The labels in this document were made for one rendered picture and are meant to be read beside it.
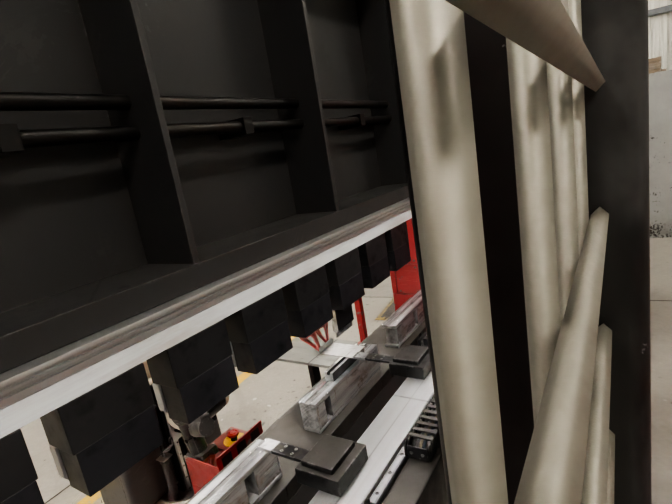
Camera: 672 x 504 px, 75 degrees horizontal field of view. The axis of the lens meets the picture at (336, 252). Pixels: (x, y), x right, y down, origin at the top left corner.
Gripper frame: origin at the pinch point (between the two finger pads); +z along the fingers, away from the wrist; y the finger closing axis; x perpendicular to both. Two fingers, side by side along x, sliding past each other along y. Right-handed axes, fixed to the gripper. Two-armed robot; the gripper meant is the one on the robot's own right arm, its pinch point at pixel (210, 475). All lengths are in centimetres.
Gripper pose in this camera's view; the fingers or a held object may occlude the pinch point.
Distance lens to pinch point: 162.8
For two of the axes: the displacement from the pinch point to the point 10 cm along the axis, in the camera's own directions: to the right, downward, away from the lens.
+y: 7.6, -2.7, -5.9
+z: 3.8, 9.2, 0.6
